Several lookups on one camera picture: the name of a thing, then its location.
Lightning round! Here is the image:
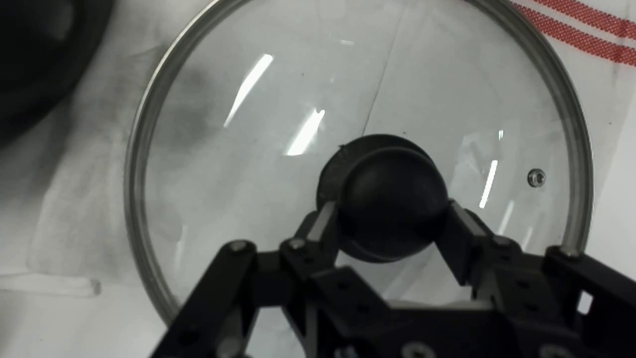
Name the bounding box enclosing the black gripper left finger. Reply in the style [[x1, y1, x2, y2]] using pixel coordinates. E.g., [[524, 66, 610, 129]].
[[149, 199, 348, 358]]

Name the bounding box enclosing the black pot with loop handle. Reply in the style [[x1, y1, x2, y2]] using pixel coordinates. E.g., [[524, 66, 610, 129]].
[[0, 0, 115, 147]]

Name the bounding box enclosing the white towel with red stripes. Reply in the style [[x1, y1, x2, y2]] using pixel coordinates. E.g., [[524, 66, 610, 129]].
[[0, 0, 200, 300], [509, 0, 636, 264]]

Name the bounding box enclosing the glass lid with black knob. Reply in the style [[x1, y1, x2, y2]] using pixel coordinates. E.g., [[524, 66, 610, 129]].
[[123, 0, 596, 328]]

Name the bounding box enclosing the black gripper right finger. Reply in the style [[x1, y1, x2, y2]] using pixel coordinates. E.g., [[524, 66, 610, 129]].
[[437, 199, 636, 358]]

